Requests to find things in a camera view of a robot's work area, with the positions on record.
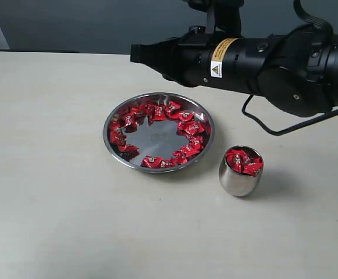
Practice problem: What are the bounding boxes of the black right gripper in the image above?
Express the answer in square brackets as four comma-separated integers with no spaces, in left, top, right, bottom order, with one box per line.
[130,30,262,93]

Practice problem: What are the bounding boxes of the red candies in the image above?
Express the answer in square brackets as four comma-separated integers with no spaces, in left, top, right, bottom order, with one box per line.
[226,148,264,177]

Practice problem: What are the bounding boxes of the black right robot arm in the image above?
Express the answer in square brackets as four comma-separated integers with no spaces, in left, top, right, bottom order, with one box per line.
[130,25,338,117]

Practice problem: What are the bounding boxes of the round stainless steel plate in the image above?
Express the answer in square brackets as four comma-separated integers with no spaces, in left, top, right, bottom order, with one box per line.
[103,92,215,173]

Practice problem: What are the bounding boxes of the stainless steel cup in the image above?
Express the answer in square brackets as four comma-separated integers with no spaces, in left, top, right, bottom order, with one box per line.
[219,145,263,197]

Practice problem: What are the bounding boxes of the red candy top right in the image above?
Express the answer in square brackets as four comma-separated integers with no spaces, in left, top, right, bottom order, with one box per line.
[164,101,181,116]

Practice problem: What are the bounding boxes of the red candy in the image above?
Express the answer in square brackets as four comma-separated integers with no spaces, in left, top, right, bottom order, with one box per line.
[164,101,181,116]
[141,155,163,169]
[177,111,194,122]
[109,131,126,146]
[180,143,203,158]
[172,151,188,166]
[160,158,176,169]

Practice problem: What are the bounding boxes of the red candy back right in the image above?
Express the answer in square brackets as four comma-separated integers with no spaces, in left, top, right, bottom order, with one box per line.
[177,111,194,122]

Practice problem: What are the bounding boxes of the red candy far left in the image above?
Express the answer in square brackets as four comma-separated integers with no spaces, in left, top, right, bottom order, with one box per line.
[109,131,126,146]

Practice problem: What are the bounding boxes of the red candy right lower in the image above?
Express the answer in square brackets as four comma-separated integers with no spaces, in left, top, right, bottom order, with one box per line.
[180,143,203,158]

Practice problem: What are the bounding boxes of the red candy front right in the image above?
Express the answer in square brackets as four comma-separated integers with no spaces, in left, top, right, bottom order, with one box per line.
[172,151,188,166]

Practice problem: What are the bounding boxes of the red candy front left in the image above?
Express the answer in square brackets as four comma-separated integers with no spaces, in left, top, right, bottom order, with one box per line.
[141,155,163,169]

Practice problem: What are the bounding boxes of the red candy front centre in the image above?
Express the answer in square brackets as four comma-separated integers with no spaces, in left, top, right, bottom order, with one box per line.
[160,158,176,169]

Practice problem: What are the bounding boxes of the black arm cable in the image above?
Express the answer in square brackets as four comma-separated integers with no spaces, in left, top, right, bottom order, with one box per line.
[240,0,338,137]

